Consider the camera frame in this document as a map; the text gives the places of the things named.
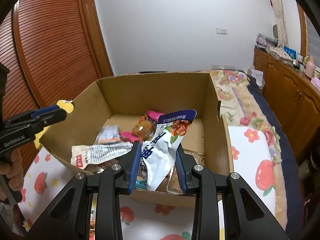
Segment brown cracker clear pack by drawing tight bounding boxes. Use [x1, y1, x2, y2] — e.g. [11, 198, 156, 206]
[167, 146, 205, 194]

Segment white blue walnut snack bag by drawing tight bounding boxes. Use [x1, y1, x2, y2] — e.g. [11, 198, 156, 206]
[140, 109, 197, 191]

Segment brown jelly snack pack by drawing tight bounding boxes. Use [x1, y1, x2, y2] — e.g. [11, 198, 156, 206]
[131, 120, 156, 141]

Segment silver orange snack pouch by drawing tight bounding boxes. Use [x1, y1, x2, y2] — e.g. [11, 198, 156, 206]
[93, 125, 121, 145]

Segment pink snack wrapper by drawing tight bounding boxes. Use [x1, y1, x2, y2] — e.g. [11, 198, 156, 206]
[119, 110, 163, 143]

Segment white red snack bag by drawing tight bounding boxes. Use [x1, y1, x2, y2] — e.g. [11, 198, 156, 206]
[71, 142, 133, 169]

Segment blue foil snack packet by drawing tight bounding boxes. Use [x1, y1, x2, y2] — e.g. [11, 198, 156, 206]
[136, 180, 147, 190]

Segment left hand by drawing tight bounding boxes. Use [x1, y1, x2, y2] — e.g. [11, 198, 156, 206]
[1, 148, 24, 191]

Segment yellow plush toy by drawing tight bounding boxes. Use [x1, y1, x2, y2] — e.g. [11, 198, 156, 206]
[34, 100, 74, 150]

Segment brown cardboard box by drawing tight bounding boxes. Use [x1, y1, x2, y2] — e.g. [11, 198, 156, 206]
[39, 71, 234, 209]

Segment white floral bed sheet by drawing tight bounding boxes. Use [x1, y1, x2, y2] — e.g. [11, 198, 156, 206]
[17, 125, 278, 240]

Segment wooden louvered wardrobe door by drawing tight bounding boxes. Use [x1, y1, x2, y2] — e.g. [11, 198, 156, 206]
[1, 0, 113, 118]

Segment floral quilt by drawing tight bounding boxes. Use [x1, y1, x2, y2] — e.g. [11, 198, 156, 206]
[210, 70, 303, 239]

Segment wooden sideboard cabinet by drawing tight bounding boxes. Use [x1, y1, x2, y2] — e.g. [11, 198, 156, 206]
[253, 48, 319, 164]

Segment small white fan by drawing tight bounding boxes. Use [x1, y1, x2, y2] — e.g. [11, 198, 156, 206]
[272, 24, 278, 40]

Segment window blind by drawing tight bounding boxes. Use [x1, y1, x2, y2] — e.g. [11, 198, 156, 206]
[305, 15, 320, 67]

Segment beige curtain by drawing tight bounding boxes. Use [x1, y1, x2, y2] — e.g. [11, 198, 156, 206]
[271, 0, 289, 47]

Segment wall switch plate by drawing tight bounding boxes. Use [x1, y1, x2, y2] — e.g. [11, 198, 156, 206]
[216, 28, 227, 35]

